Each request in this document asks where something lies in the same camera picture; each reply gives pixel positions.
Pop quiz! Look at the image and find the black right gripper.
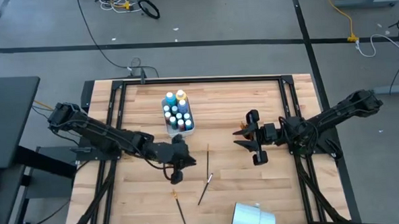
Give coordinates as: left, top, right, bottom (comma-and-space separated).
232, 108, 284, 168

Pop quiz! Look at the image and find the black clamp post with cable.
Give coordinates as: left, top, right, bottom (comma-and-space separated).
128, 56, 148, 86

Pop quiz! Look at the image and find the coiled black cable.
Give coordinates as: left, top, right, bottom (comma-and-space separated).
137, 0, 161, 21

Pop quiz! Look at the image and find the long black floor cable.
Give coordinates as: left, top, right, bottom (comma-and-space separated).
76, 0, 160, 82

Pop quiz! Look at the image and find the white and yellow cable bundle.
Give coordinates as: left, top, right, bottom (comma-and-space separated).
98, 0, 142, 15

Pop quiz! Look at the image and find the black metal table frame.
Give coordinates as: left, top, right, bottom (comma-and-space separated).
95, 71, 326, 224

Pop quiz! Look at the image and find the black paintbrush silver ferrule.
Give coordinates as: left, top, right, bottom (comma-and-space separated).
204, 143, 211, 181
195, 173, 215, 206

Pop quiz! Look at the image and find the white plastic bin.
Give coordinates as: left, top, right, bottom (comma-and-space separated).
160, 88, 197, 139

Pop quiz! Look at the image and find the yellow floor cable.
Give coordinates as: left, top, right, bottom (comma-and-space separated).
326, 0, 360, 44

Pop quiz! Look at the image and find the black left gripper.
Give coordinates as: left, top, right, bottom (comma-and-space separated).
153, 134, 199, 186

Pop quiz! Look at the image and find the black desk leg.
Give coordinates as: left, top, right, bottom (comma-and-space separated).
10, 142, 80, 224

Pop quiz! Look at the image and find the bundle of paint brushes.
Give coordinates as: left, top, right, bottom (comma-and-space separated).
172, 189, 188, 224

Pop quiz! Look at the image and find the white paper towel roll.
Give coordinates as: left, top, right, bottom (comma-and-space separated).
229, 200, 276, 224

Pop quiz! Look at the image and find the black desk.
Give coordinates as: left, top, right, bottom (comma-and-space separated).
0, 75, 44, 169

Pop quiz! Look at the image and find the large purple paint bottle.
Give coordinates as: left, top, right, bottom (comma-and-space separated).
177, 99, 189, 114

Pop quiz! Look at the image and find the large teal paint bottle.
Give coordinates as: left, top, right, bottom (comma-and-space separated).
164, 91, 178, 107

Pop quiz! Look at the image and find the black side box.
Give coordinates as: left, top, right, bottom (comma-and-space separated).
80, 80, 97, 114

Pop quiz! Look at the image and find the white floor cable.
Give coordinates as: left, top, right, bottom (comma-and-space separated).
353, 32, 399, 68

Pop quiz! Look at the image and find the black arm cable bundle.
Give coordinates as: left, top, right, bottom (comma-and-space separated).
62, 158, 121, 224
294, 152, 352, 224

